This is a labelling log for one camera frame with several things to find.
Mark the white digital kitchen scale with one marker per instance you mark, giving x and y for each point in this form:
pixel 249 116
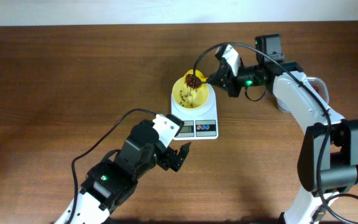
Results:
pixel 200 122

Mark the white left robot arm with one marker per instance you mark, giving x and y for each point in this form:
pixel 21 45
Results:
pixel 113 180

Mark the yellow plastic bowl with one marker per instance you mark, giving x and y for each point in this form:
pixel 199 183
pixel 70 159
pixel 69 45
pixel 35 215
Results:
pixel 176 88

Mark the red adzuki beans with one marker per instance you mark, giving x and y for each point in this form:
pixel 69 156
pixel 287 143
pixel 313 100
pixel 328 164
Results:
pixel 190 94

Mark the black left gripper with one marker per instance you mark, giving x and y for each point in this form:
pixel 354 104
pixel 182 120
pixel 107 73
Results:
pixel 165 160

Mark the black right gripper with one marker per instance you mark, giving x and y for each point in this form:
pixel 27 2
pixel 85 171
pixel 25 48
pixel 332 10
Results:
pixel 227 81

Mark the yellow plastic measuring scoop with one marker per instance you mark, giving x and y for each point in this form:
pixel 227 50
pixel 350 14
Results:
pixel 194 77

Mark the clear plastic food container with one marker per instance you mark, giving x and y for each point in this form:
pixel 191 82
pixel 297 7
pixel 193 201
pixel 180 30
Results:
pixel 318 85

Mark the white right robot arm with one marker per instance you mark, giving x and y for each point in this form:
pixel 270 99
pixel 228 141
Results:
pixel 328 162

